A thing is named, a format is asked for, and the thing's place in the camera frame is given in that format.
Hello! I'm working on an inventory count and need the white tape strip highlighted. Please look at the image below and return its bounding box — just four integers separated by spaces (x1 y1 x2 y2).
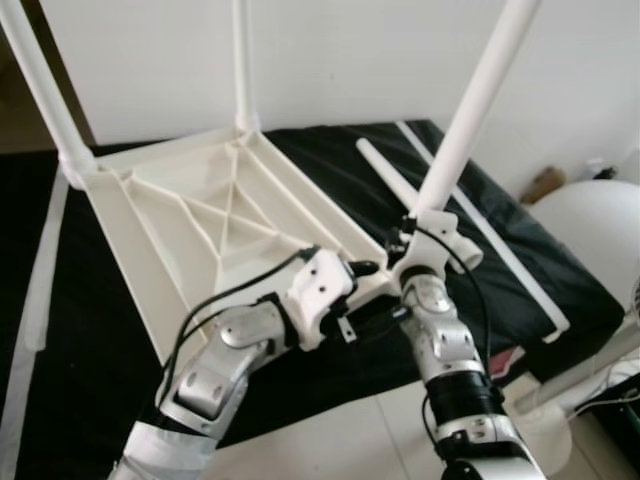
0 175 68 473
396 121 572 345

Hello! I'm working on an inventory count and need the small brown lumpy object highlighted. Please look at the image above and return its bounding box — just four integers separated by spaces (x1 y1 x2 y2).
524 165 569 205

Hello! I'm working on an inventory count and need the red patterned cloth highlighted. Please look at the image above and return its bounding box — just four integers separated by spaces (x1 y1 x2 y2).
490 350 527 380

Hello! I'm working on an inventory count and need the white standing fan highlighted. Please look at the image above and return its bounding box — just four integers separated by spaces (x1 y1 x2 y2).
515 178 640 473

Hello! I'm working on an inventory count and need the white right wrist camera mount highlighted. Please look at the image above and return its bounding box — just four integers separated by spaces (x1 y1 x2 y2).
390 208 463 293

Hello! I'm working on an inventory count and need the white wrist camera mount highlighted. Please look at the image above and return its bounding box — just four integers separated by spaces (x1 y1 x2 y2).
288 247 358 353
390 208 463 293

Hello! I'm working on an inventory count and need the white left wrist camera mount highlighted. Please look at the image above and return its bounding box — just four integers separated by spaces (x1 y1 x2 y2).
288 247 358 353

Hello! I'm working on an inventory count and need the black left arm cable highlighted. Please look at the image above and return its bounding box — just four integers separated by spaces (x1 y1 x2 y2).
158 244 323 403

